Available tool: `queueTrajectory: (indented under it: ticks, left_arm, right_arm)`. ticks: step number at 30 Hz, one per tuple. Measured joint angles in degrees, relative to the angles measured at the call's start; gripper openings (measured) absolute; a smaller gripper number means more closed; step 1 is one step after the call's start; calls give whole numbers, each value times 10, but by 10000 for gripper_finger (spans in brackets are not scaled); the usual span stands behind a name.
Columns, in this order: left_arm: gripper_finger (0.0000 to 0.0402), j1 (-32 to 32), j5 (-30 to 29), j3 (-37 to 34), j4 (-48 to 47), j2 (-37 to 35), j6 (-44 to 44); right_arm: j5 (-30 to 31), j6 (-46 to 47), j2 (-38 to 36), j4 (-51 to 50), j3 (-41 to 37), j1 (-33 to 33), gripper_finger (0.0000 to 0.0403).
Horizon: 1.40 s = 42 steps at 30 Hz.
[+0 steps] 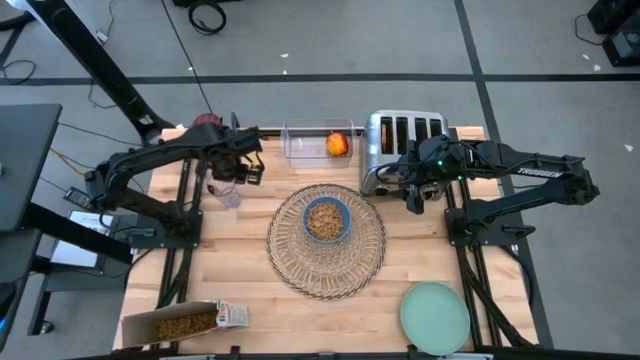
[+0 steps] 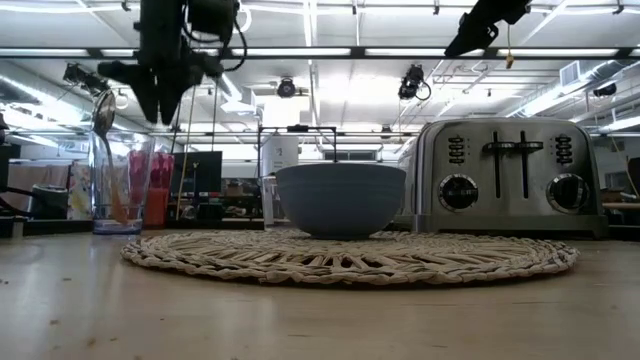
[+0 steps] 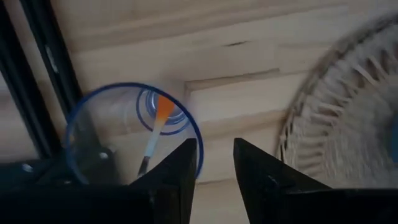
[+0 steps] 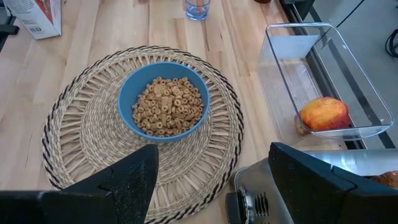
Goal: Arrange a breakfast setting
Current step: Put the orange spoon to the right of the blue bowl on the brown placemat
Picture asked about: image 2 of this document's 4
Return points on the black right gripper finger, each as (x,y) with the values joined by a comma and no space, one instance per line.
(472,32)

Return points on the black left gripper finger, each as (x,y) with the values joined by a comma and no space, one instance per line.
(145,82)
(180,82)

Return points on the red faceted plastic cup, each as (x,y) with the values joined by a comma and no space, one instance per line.
(162,200)

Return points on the clear drinking glass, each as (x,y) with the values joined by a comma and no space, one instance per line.
(115,227)

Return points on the blue bowl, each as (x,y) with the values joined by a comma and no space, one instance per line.
(340,200)

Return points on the round woven placemat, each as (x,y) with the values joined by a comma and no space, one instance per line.
(350,260)

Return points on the black ceiling spotlight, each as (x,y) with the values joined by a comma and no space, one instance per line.
(411,82)
(286,88)
(80,75)

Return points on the black overhead light bar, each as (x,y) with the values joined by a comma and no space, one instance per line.
(357,52)

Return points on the white cylinder appliance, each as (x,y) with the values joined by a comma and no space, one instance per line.
(280,155)

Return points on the floral fabric panel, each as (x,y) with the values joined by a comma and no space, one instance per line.
(80,195)

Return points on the silver four-slot toaster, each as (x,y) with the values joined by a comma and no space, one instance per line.
(505,170)

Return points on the dark waste bin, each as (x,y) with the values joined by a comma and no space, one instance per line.
(50,202)

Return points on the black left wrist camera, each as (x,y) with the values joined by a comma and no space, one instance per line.
(212,15)

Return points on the black metal stand frame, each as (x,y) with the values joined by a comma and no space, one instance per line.
(297,128)

